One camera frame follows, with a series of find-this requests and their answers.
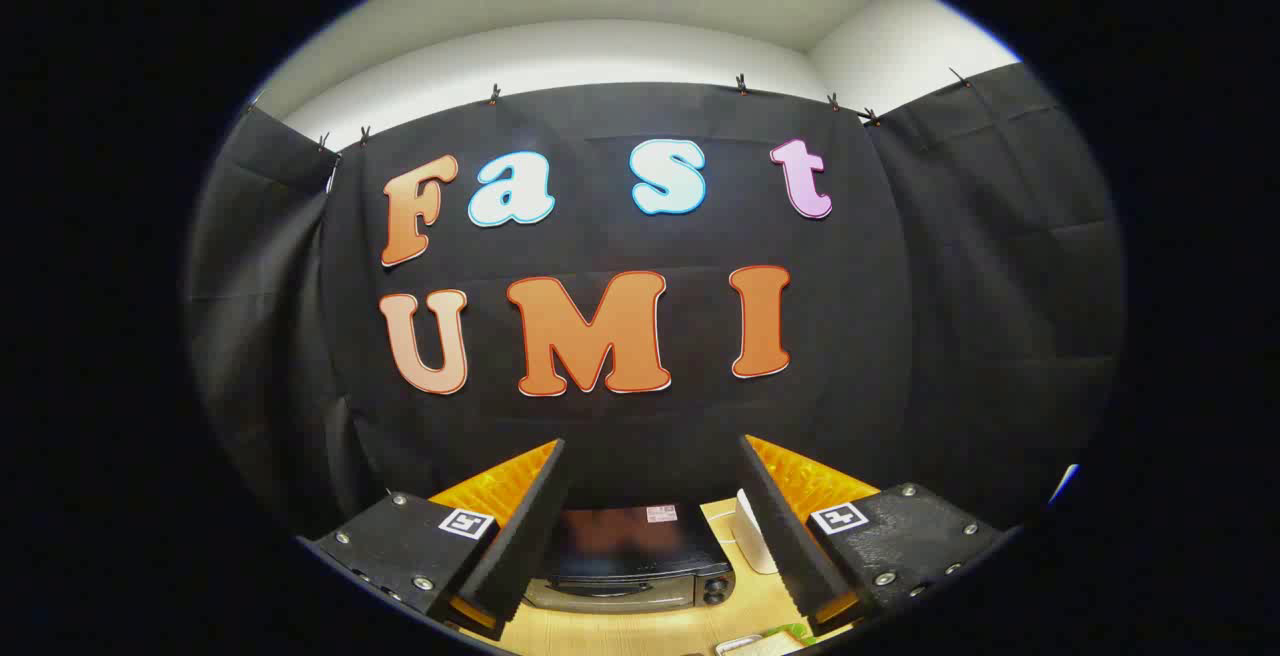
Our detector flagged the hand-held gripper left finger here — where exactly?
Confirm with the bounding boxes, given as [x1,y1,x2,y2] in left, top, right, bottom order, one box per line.
[300,439,569,640]

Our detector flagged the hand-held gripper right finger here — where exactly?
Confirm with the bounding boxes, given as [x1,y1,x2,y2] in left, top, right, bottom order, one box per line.
[739,434,1004,637]

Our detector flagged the black toaster oven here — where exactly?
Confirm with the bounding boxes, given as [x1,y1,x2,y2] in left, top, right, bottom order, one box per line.
[522,504,737,616]

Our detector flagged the white pop-up toaster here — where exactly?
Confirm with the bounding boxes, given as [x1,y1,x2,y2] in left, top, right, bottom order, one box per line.
[729,489,780,576]

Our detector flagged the black backdrop cloth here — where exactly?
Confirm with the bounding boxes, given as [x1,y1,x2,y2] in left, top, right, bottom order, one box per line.
[185,61,1127,539]

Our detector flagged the row of black cloth clips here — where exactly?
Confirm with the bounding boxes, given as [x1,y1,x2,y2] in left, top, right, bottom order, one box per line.
[245,66,976,152]

